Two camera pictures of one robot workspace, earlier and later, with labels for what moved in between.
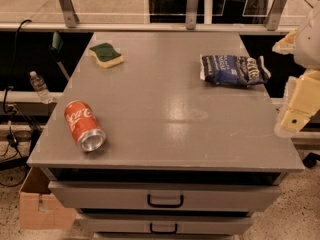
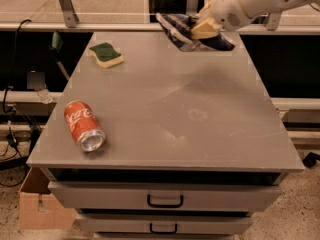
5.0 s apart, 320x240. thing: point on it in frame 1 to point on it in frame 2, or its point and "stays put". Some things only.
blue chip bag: [228, 70] to [179, 29]
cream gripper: [309, 47] to [227, 11]
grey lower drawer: [157, 224] stays put
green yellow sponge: [106, 55] stays put
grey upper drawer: [161, 196] stays put
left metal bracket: [68, 9] stays put
